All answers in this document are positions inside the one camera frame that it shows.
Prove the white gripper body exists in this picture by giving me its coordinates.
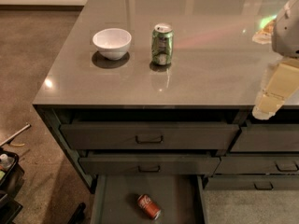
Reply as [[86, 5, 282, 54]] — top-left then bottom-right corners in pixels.
[[272, 0, 299, 58]]

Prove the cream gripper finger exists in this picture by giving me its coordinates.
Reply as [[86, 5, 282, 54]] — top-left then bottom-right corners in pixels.
[[252, 58, 299, 120], [252, 20, 276, 45]]

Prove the red coke can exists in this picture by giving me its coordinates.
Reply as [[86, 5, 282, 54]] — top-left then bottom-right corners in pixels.
[[137, 194, 161, 220]]

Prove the grey top right drawer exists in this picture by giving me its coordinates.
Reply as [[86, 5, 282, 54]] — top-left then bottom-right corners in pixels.
[[231, 121, 299, 152]]

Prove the green soda can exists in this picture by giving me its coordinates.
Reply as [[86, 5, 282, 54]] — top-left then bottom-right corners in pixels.
[[151, 23, 174, 65]]

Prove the grey middle right drawer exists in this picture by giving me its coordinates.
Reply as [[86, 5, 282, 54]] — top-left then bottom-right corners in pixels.
[[215, 156, 299, 175]]

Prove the grey bottom right drawer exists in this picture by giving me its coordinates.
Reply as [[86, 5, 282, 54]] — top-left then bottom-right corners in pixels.
[[205, 175, 299, 190]]

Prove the grey counter cabinet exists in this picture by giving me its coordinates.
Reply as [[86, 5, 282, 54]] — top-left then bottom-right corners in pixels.
[[34, 0, 298, 189]]

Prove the grey open bottom drawer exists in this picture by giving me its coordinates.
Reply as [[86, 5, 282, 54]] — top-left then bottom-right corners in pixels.
[[90, 175, 208, 224]]

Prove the grey middle left drawer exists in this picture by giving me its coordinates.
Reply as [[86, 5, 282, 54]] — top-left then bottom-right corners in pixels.
[[78, 153, 220, 175]]

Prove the grey top left drawer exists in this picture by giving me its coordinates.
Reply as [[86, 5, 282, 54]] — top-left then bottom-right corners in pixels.
[[60, 121, 239, 150]]

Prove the white bowl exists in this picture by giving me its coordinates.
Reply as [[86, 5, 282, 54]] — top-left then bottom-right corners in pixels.
[[93, 28, 132, 61]]

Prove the black object on floor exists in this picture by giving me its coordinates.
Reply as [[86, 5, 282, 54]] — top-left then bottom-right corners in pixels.
[[67, 203, 86, 224]]

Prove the metal rod on floor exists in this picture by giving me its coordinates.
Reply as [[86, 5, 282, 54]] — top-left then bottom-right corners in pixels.
[[0, 123, 31, 147]]

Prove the white plastic bottle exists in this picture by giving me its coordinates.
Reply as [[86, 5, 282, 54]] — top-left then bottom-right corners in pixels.
[[0, 154, 14, 171]]

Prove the black cart with items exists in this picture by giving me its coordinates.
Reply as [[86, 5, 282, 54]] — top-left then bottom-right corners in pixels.
[[0, 150, 24, 224]]

